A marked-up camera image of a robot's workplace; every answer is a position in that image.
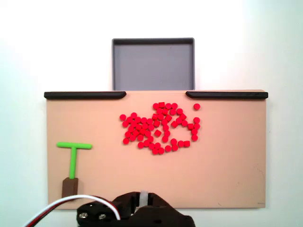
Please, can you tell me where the green T-tool with brown handle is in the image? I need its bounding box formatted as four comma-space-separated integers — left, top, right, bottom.
56, 141, 92, 199

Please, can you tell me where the beige work board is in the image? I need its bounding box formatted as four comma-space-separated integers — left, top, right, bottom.
44, 89, 269, 210

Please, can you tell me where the grey plastic tray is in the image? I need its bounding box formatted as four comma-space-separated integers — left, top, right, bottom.
111, 37, 196, 91

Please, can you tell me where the white red black gripper cable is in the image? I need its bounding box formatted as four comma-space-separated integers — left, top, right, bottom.
21, 194, 122, 227

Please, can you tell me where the black edge rail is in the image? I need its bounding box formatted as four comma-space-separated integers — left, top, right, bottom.
44, 91, 127, 100
185, 91, 269, 100

